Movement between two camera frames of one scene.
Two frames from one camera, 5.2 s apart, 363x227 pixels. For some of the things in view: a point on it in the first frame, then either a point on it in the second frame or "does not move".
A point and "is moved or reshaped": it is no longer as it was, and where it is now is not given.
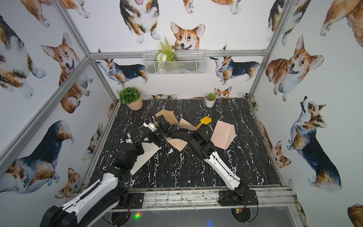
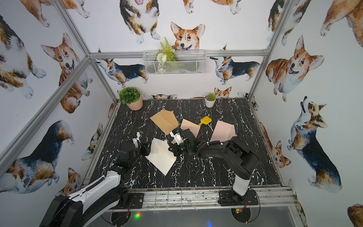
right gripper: x=151 y=134 to x=175 y=149
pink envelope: x=223 y=135 does not move
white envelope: x=149 y=148 is moved or reshaped
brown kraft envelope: x=169 y=115 does not move
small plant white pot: x=210 y=99 does not move
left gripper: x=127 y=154 does not move
